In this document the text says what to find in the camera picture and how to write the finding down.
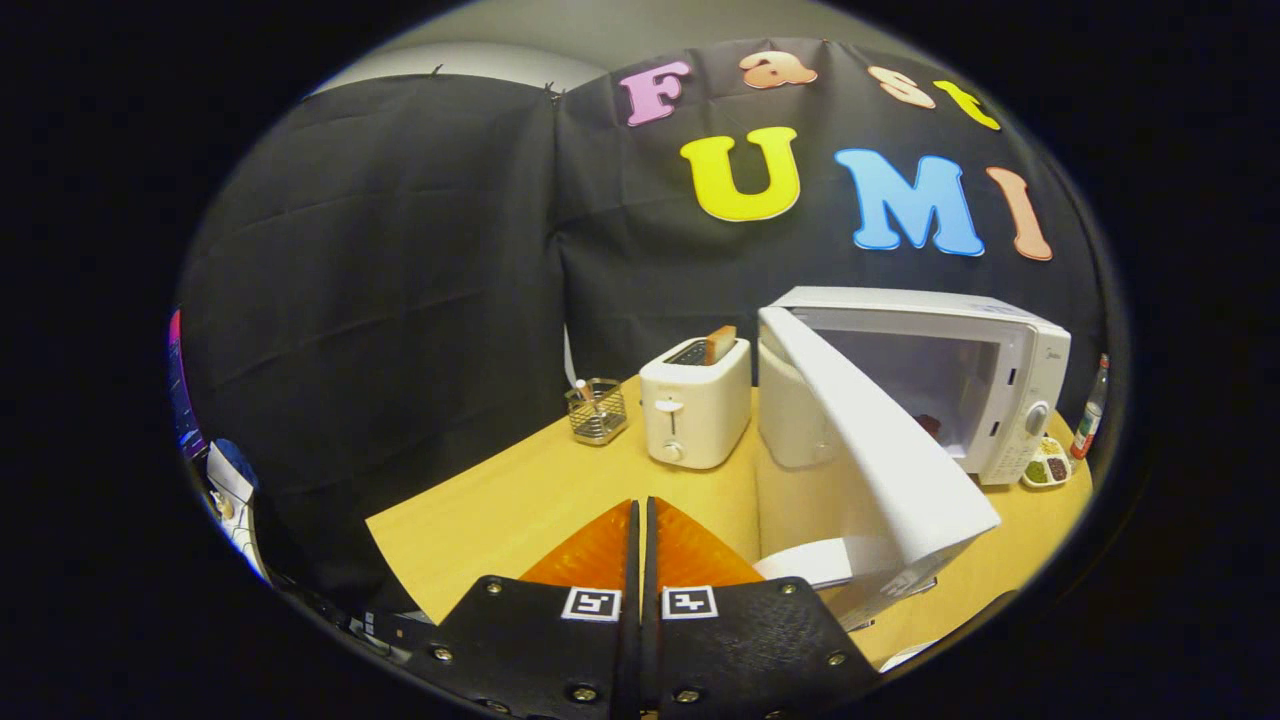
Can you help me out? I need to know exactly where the white and blue object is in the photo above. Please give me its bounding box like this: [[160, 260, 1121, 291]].
[[205, 438, 271, 581]]

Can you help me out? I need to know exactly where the black backdrop cloth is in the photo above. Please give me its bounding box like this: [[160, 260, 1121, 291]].
[[175, 38, 1111, 601]]

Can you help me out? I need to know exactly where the white toaster oven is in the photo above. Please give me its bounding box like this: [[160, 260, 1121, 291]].
[[755, 286, 1072, 631]]

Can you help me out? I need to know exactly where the white divided dish with beans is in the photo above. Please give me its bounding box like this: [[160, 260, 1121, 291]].
[[1020, 437, 1073, 489]]

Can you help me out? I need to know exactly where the white bread toaster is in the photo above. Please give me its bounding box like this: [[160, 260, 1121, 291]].
[[639, 337, 753, 471]]

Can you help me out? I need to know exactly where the wire mesh holder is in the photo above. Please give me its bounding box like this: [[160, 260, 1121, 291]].
[[565, 377, 629, 446]]

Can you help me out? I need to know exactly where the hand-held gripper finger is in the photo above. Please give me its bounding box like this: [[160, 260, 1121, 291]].
[[400, 498, 641, 720], [645, 495, 881, 720]]

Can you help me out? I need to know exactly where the clear plastic water bottle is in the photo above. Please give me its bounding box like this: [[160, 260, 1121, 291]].
[[1070, 353, 1111, 461]]

